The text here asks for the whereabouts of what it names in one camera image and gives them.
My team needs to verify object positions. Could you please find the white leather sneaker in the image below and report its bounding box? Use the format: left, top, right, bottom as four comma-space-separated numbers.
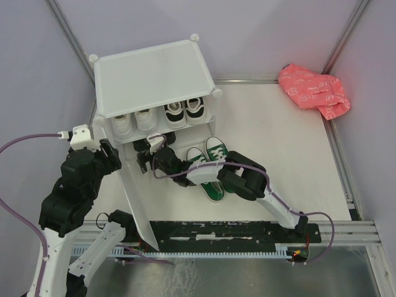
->
111, 114, 134, 139
134, 108, 158, 135

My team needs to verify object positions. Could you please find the green canvas sneaker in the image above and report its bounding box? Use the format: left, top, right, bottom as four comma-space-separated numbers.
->
204, 136, 233, 200
186, 147, 225, 202

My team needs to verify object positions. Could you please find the white plastic shoe cabinet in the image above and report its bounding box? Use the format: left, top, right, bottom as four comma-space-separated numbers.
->
88, 33, 222, 250

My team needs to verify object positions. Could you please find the black slip-on shoe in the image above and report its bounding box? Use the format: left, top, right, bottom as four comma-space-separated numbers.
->
164, 132, 176, 145
132, 139, 151, 152

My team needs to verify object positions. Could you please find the black white canvas sneaker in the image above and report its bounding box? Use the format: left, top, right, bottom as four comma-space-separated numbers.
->
163, 102, 187, 129

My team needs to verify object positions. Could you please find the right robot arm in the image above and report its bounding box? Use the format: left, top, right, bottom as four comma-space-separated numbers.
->
137, 147, 308, 242

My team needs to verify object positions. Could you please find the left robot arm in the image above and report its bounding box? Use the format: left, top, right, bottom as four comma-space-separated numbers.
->
25, 139, 137, 296

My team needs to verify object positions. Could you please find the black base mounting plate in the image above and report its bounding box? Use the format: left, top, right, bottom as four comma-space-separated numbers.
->
136, 219, 322, 253

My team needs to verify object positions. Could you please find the pink patterned bag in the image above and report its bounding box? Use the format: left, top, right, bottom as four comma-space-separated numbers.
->
278, 64, 351, 120

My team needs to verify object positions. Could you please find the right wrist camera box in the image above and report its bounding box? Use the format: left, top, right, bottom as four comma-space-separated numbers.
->
146, 132, 167, 155

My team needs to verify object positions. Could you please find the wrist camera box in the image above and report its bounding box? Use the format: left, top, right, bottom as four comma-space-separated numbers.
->
58, 124, 100, 152
146, 132, 167, 155

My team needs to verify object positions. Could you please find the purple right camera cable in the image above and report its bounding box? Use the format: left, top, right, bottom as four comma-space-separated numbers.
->
150, 132, 335, 265

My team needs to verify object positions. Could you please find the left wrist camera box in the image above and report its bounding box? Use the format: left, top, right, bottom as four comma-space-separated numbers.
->
58, 124, 100, 152

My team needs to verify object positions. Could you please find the aluminium frame rail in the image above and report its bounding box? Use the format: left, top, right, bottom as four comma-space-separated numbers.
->
213, 73, 278, 85

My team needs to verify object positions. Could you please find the white slotted cable duct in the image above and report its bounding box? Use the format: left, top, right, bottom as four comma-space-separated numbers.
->
72, 243, 293, 257

